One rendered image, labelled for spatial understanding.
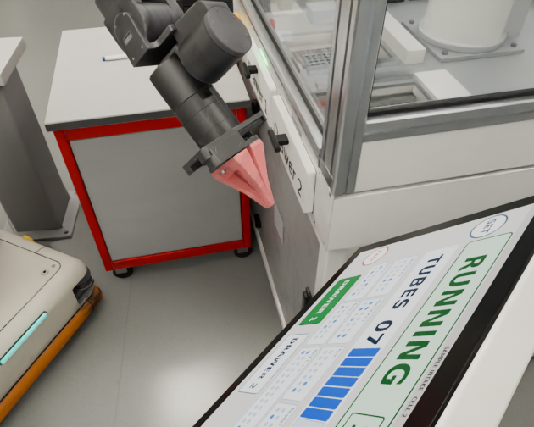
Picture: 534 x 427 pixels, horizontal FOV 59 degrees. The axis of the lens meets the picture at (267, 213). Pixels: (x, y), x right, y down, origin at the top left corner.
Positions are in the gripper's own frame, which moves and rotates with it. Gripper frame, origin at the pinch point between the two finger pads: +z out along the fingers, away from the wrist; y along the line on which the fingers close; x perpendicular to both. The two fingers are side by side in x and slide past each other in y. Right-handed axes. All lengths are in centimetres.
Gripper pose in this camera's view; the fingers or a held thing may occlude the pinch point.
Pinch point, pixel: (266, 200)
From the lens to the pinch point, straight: 57.3
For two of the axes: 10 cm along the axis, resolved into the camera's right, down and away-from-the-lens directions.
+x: -4.9, 2.5, 8.3
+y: 6.5, -5.4, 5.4
